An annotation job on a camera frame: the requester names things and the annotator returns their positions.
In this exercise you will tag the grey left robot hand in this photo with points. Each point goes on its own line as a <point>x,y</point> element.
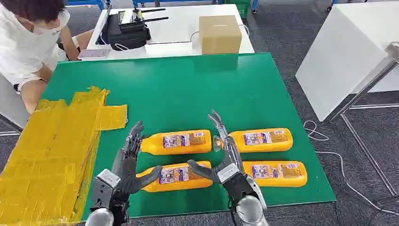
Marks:
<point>126,171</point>

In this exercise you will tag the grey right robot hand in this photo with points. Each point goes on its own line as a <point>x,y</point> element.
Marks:
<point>232,156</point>

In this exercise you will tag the orange drink bottle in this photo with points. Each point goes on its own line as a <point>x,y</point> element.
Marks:
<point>280,174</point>
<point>187,181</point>
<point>265,140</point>
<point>177,143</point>

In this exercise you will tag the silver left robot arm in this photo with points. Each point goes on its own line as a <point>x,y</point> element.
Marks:
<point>99,218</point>

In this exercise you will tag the green table mat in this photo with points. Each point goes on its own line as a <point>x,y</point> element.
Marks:
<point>187,93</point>

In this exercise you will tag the cardboard box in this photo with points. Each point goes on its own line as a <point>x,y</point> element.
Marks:
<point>219,34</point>

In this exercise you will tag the smartphone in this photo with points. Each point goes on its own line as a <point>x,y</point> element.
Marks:
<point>93,53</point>

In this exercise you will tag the black bag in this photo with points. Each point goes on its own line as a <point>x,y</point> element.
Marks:
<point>127,36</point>

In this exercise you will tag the white table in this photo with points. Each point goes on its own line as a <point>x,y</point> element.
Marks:
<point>180,28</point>

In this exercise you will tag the green crate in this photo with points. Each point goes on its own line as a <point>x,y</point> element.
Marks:
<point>238,7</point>

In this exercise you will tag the black device with antennas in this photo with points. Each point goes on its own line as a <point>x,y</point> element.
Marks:
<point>134,17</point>

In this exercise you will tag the person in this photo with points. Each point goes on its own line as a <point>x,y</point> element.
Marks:
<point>21,46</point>

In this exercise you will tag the blue metal rack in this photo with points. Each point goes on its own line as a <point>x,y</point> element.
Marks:
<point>84,2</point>

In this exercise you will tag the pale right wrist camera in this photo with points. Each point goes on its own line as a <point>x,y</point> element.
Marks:
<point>228,173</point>

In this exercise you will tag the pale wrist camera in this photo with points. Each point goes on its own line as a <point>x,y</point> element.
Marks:
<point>228,173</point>
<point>104,185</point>

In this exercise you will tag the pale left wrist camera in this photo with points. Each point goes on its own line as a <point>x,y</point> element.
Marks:
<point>104,185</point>

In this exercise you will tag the steel table frame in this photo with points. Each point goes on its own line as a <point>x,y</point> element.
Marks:
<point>364,90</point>

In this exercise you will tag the white tabletop with steel frame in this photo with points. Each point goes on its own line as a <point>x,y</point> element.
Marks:
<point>343,56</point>

